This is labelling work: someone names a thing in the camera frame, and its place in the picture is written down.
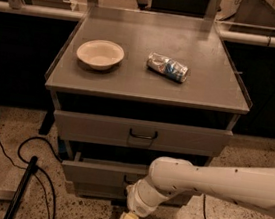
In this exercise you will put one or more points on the grey drawer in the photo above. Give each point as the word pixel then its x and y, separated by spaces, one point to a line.
pixel 96 191
pixel 105 173
pixel 125 132

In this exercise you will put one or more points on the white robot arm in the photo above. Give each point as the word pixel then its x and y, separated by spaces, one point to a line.
pixel 252 188

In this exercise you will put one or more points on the grey drawer cabinet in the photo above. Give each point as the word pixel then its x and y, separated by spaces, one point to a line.
pixel 212 96

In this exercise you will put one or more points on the black bar on floor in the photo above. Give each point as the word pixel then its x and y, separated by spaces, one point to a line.
pixel 14 204

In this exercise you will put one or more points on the crushed silver blue can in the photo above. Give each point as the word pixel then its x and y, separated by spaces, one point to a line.
pixel 167 67

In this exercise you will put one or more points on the white paper bowl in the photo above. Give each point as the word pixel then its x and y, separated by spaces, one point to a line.
pixel 100 54

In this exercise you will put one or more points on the white horizontal rail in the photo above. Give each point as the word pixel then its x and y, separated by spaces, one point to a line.
pixel 76 16

